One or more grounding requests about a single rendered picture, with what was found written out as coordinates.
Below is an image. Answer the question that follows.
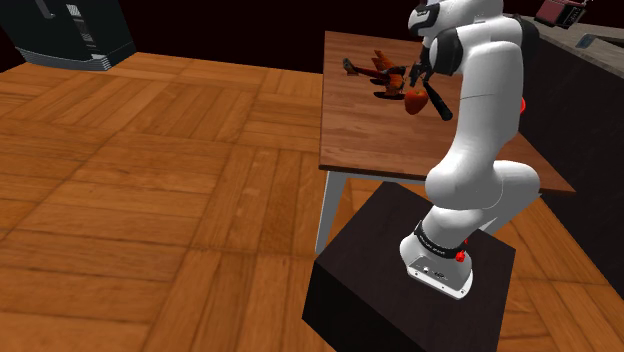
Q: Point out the dark kitchen counter with sink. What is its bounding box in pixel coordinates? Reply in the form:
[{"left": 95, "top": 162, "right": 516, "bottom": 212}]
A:
[{"left": 504, "top": 13, "right": 624, "bottom": 300}]

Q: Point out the dark robot stand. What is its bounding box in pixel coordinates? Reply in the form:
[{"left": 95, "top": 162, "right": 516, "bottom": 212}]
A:
[{"left": 302, "top": 182, "right": 517, "bottom": 352}]

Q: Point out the wooden table with white legs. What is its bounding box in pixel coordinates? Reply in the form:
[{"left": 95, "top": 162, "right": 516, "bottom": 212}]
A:
[{"left": 314, "top": 30, "right": 577, "bottom": 256}]

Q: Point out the grey-headed red-handled hammer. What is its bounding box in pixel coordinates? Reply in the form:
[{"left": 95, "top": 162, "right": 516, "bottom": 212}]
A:
[{"left": 342, "top": 57, "right": 392, "bottom": 82}]

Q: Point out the black stick-shaped tool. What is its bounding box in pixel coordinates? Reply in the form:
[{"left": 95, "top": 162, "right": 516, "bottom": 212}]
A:
[{"left": 422, "top": 81, "right": 455, "bottom": 122}]

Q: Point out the orange toy with black base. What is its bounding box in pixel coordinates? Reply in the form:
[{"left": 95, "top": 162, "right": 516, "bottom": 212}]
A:
[{"left": 371, "top": 49, "right": 409, "bottom": 102}]

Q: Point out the red apple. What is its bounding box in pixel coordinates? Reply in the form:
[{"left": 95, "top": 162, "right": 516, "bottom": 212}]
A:
[{"left": 403, "top": 87, "right": 430, "bottom": 117}]

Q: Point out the red box-shaped appliance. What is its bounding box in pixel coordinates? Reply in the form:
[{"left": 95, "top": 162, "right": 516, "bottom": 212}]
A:
[{"left": 534, "top": 0, "right": 587, "bottom": 30}]

